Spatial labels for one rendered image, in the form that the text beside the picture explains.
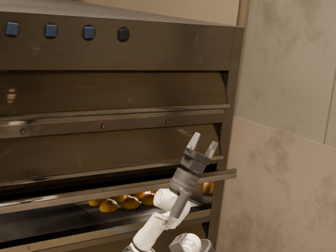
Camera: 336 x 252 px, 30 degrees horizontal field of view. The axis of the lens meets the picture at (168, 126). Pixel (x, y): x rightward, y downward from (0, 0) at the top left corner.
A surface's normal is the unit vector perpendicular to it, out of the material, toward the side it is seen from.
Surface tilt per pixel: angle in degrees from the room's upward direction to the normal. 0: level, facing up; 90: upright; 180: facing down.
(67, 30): 90
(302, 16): 90
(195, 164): 97
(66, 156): 70
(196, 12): 90
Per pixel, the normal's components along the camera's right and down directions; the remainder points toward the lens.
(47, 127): 0.63, 0.23
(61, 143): 0.63, -0.12
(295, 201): -0.79, 0.04
